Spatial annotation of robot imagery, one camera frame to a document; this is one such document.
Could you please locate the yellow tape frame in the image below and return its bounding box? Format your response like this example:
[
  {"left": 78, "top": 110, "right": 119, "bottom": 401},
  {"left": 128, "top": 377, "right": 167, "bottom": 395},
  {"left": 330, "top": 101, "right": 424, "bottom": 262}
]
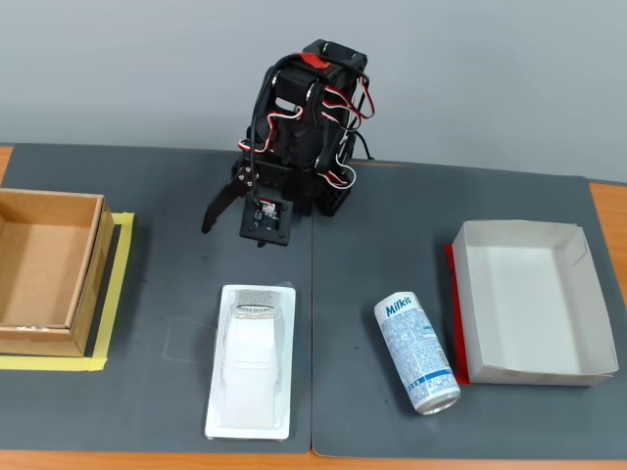
[{"left": 0, "top": 211, "right": 136, "bottom": 372}]

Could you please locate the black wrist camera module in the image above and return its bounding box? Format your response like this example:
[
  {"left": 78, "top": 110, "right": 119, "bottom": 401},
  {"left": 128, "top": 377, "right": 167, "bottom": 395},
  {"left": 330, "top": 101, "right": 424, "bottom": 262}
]
[{"left": 238, "top": 197, "right": 294, "bottom": 247}]

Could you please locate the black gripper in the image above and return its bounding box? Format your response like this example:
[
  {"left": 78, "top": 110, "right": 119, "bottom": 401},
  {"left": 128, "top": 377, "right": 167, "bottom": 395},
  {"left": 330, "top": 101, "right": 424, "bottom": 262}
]
[{"left": 201, "top": 163, "right": 315, "bottom": 249}]

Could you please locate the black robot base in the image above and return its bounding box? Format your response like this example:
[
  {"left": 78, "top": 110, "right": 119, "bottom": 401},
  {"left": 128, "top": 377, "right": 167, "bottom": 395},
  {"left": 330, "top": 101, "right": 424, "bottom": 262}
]
[{"left": 313, "top": 164, "right": 355, "bottom": 218}]

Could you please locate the plain gray table mat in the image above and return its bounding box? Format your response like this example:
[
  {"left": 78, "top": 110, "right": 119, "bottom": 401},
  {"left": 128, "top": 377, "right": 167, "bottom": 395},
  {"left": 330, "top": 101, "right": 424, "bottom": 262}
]
[{"left": 310, "top": 160, "right": 627, "bottom": 462}]

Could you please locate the white blue Milkis can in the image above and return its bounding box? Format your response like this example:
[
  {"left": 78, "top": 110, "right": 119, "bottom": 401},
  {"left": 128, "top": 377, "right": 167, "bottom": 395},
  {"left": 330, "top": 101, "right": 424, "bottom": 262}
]
[{"left": 373, "top": 291, "right": 462, "bottom": 418}]

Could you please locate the red white black servo wire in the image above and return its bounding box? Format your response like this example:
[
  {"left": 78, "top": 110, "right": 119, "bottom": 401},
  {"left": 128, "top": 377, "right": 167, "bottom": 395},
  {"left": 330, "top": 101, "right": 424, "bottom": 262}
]
[{"left": 316, "top": 71, "right": 379, "bottom": 134}]

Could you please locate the black power cable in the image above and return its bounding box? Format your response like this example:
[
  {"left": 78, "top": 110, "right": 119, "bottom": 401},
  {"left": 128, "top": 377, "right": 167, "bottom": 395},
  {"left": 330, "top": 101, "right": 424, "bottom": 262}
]
[{"left": 351, "top": 127, "right": 377, "bottom": 162}]

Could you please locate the gray mat with chalk square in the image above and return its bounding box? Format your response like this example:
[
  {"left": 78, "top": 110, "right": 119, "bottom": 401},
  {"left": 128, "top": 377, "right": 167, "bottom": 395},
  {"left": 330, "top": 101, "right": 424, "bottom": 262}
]
[{"left": 0, "top": 142, "right": 315, "bottom": 454}]

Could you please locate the pale gray paper box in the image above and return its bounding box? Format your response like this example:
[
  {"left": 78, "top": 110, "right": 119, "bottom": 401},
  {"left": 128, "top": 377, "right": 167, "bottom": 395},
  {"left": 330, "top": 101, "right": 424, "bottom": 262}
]
[{"left": 450, "top": 218, "right": 620, "bottom": 389}]

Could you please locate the brown cardboard box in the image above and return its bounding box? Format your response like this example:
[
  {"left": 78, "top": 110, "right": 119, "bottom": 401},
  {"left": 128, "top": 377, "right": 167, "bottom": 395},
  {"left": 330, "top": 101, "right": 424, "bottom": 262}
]
[{"left": 0, "top": 187, "right": 117, "bottom": 359}]

